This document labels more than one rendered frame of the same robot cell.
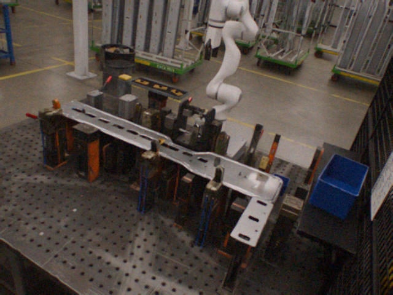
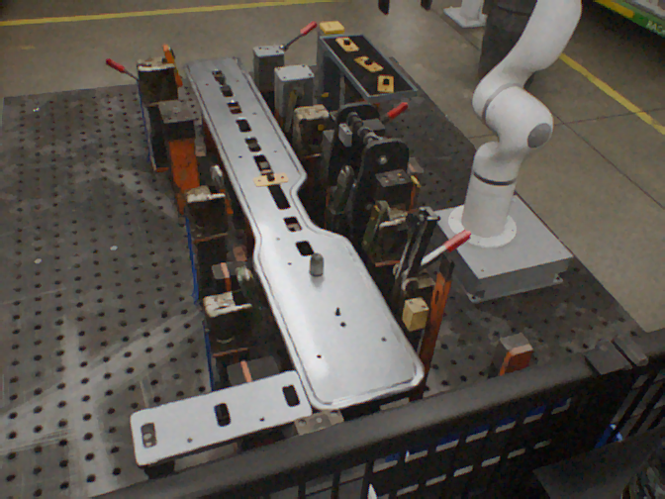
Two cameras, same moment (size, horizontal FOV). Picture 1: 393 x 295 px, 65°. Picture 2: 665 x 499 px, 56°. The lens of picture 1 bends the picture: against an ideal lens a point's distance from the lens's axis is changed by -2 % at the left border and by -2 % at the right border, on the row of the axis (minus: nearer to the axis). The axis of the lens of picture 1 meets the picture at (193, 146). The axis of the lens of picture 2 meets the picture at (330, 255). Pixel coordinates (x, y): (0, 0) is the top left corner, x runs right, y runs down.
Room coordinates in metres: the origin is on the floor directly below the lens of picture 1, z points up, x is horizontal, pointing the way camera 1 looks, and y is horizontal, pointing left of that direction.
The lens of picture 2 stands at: (0.68, -0.82, 1.90)
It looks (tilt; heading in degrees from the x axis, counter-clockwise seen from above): 42 degrees down; 45
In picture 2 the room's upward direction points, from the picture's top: 4 degrees clockwise
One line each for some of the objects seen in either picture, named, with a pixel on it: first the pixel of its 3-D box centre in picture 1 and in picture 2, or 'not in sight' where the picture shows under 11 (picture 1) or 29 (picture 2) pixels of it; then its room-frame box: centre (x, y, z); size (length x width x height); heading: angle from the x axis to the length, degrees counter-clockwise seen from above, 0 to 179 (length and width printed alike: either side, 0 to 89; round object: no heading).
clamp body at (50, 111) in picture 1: (53, 138); (162, 117); (1.51, 0.80, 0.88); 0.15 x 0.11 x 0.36; 158
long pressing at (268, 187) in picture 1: (155, 142); (265, 177); (1.46, 0.21, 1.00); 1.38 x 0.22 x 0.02; 68
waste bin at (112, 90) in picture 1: (116, 73); (517, 25); (4.30, 1.24, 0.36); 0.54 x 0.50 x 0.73; 157
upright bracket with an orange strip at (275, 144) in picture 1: (265, 176); (427, 349); (1.39, -0.40, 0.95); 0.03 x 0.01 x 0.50; 68
